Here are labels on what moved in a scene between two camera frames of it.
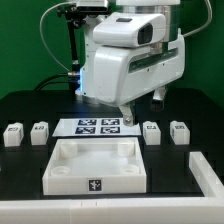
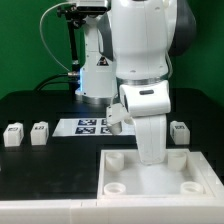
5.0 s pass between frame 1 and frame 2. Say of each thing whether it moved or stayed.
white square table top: moved
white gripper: moved
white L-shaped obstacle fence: stayed
